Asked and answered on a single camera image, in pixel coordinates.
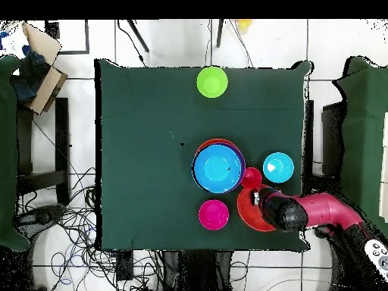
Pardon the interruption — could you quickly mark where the orange bowl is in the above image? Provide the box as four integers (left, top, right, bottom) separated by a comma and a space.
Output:
236, 184, 277, 233
195, 138, 243, 158

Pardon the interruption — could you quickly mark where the red cup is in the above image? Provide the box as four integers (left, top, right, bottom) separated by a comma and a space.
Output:
240, 167, 263, 189

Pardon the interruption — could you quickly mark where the purple bowl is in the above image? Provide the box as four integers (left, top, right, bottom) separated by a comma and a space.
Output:
193, 142, 247, 192

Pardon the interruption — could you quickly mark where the small blue ribbed bowl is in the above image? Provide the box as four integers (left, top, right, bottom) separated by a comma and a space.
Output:
262, 152, 296, 184

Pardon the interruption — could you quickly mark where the large blue bowl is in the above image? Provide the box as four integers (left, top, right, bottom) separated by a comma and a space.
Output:
192, 144, 243, 194

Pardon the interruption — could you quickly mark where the small green bowl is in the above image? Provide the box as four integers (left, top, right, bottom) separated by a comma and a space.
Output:
196, 66, 229, 99

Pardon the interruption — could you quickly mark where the pink bowl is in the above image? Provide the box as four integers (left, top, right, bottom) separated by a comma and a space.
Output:
198, 199, 230, 231

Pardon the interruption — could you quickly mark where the green cloth side table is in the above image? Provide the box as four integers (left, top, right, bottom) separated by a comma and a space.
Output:
0, 54, 31, 252
330, 55, 388, 240

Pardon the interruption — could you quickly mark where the dark green tablecloth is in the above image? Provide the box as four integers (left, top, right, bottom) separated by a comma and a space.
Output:
94, 58, 313, 252

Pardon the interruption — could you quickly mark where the black tripod leg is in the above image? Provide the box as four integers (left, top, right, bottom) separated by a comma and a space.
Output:
126, 19, 150, 53
215, 19, 225, 49

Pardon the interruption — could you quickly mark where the yellow object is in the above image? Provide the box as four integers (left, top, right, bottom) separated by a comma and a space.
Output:
236, 19, 253, 33

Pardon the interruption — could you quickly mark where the black stand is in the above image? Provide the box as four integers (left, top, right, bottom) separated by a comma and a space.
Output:
16, 97, 71, 205

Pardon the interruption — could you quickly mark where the cardboard box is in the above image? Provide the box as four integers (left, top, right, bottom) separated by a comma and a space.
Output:
20, 21, 69, 116

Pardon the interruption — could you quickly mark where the dark blue cloth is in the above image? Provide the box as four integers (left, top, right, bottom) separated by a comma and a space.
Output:
11, 45, 49, 104

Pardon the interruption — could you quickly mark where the tangle of floor cables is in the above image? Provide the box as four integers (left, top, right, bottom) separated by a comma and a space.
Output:
17, 169, 252, 291

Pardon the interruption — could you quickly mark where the black pedestal leg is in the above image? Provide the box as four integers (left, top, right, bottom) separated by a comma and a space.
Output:
14, 205, 66, 234

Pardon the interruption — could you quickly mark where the black metal frame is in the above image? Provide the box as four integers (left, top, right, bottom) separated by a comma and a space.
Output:
44, 19, 91, 55

